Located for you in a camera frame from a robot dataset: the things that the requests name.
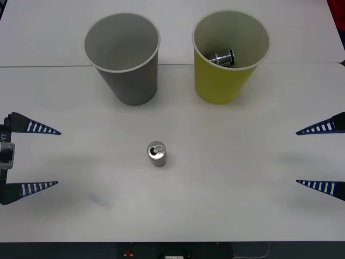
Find silver drink can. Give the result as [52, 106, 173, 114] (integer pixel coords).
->
[147, 140, 168, 168]

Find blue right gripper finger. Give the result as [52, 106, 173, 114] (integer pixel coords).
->
[295, 111, 345, 135]
[295, 179, 345, 202]

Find black and silver can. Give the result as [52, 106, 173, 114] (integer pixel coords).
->
[206, 49, 236, 67]

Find yellow-green plastic waste bin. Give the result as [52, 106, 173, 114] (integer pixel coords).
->
[191, 10, 271, 105]

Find grey plastic waste bin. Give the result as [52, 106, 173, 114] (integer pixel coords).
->
[82, 13, 161, 106]

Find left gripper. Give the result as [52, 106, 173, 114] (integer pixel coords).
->
[0, 112, 62, 206]

